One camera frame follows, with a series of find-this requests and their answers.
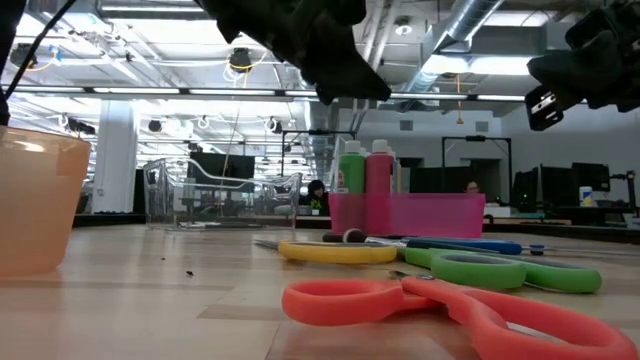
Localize black metal stand frame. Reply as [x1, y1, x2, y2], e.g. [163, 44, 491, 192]
[441, 134, 514, 194]

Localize black wall screen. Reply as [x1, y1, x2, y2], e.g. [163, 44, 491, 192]
[189, 152, 256, 181]

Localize green scissors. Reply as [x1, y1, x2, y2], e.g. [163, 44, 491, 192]
[403, 247, 604, 295]

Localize silver spiral ventilation duct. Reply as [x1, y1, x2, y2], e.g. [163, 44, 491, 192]
[294, 64, 346, 189]

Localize ceiling light strip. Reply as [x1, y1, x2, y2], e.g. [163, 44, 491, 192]
[0, 85, 566, 106]

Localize blue scissors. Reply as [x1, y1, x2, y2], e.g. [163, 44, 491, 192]
[407, 237, 640, 259]

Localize silver angled ventilation duct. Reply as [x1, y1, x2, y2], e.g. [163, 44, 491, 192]
[402, 0, 504, 96]

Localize clear plastic bin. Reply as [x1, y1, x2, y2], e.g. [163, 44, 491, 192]
[143, 157, 304, 232]

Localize orange translucent plastic bin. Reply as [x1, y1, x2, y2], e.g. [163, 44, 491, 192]
[0, 124, 94, 279]

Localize white pillar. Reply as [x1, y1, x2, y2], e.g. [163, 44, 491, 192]
[92, 99, 139, 215]

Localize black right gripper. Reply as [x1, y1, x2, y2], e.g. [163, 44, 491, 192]
[524, 0, 640, 132]

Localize black ceiling dome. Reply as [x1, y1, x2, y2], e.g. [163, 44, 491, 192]
[228, 47, 254, 75]

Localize red plastic bin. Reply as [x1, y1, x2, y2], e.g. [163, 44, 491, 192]
[328, 192, 487, 239]

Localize green paint bottle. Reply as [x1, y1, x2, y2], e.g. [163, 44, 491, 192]
[337, 139, 367, 195]

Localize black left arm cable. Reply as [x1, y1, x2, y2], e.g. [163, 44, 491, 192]
[3, 0, 77, 101]

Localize yellow scissors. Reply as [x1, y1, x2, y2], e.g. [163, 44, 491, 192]
[254, 238, 399, 265]

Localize pink paint bottle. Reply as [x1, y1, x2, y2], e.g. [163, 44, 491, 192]
[364, 138, 396, 195]

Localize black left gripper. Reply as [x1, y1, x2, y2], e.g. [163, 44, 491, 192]
[195, 0, 392, 105]

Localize orange scissors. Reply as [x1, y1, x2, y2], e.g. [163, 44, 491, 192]
[281, 270, 639, 360]

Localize yellow hanging pendant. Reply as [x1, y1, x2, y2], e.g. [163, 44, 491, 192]
[453, 73, 465, 126]

